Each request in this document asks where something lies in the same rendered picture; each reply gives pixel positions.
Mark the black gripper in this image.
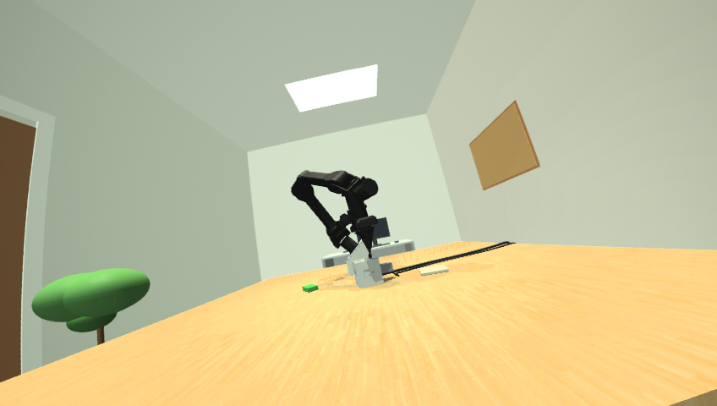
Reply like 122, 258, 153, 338
348, 202, 378, 250

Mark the small green flat block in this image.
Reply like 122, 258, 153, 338
302, 284, 319, 293

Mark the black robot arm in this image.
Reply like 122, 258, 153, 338
292, 170, 378, 255

